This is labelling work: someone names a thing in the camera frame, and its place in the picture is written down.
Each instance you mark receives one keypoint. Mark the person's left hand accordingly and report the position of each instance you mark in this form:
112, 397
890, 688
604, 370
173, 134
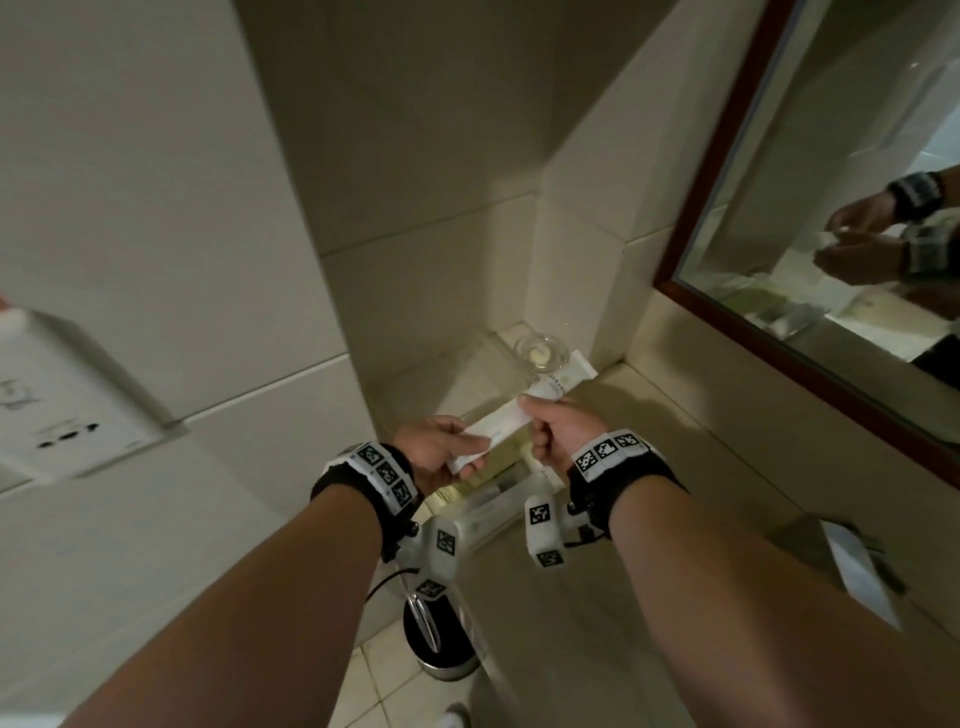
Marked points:
431, 454

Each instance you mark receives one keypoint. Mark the person's right forearm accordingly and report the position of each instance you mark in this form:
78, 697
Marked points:
750, 615

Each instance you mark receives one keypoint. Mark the wood framed wall mirror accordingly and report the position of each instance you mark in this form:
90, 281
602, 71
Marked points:
750, 150

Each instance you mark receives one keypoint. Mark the white wall dispenser box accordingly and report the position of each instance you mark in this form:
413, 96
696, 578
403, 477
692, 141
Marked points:
75, 405

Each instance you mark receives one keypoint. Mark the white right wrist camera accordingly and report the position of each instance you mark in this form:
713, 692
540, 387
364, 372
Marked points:
544, 529

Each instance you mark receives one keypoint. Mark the person's left forearm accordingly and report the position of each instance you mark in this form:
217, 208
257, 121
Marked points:
247, 622

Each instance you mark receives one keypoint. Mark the black wrist band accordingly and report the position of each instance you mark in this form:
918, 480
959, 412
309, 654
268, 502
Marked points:
360, 480
630, 480

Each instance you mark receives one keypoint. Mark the black left wrist band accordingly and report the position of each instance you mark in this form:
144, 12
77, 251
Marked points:
360, 480

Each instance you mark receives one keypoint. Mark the person's right hand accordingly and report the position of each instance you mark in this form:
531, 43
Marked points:
562, 435

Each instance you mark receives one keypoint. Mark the black right wrist band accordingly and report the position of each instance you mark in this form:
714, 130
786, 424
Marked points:
630, 480

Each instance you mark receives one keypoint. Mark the person's white shoe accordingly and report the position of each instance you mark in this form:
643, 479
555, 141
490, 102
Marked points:
454, 716

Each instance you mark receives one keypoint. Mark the small round white soap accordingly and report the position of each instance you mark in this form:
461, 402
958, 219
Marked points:
538, 354

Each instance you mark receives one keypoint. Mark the clear acrylic tray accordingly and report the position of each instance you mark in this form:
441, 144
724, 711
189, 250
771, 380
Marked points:
495, 517

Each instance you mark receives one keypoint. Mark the black chrome waste bin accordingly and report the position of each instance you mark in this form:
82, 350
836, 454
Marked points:
454, 645

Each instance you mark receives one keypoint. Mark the chrome faucet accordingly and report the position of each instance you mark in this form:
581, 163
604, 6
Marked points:
855, 570

